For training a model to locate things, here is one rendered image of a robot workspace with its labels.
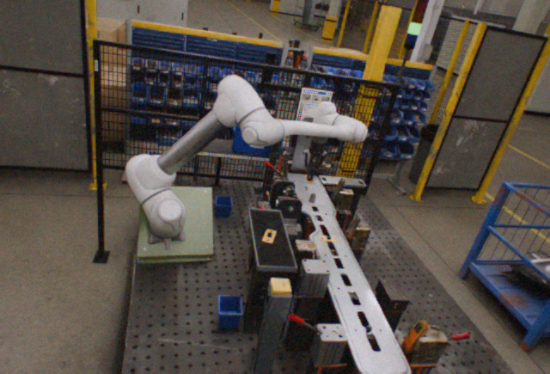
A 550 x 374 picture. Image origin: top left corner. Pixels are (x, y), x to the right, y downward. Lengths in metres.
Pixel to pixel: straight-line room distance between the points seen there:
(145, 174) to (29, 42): 2.12
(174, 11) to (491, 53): 5.73
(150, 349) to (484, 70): 4.09
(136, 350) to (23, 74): 2.68
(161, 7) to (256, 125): 6.95
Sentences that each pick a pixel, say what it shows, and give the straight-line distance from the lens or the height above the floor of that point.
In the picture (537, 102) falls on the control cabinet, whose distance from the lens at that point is 12.77.
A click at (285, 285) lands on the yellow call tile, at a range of 1.32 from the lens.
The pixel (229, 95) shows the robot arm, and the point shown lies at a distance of 1.62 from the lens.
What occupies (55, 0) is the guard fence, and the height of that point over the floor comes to 1.60.
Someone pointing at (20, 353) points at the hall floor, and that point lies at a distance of 2.72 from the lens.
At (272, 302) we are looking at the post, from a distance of 1.32.
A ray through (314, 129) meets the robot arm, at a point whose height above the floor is 1.45.
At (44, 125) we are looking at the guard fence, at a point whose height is 0.58.
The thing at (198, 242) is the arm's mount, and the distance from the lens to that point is 2.06.
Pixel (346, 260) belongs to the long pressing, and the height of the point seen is 1.00.
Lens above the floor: 2.02
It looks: 26 degrees down
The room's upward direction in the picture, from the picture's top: 11 degrees clockwise
